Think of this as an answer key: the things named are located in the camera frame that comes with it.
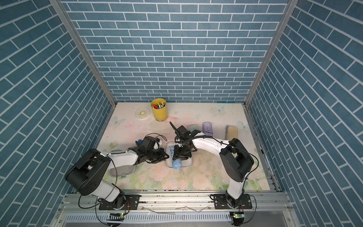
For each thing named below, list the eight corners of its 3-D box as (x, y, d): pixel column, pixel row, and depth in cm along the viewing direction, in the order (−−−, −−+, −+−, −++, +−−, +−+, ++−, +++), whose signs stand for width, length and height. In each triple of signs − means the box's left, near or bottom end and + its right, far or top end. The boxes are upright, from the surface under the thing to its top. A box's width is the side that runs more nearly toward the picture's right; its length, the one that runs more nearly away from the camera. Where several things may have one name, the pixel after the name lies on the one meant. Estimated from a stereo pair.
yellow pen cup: (152, 122, 111) (148, 109, 99) (155, 111, 118) (151, 98, 107) (167, 122, 111) (165, 109, 99) (168, 111, 118) (166, 98, 107)
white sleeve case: (225, 140, 101) (227, 137, 98) (223, 128, 108) (224, 125, 104) (238, 140, 101) (239, 137, 98) (234, 128, 108) (236, 125, 105)
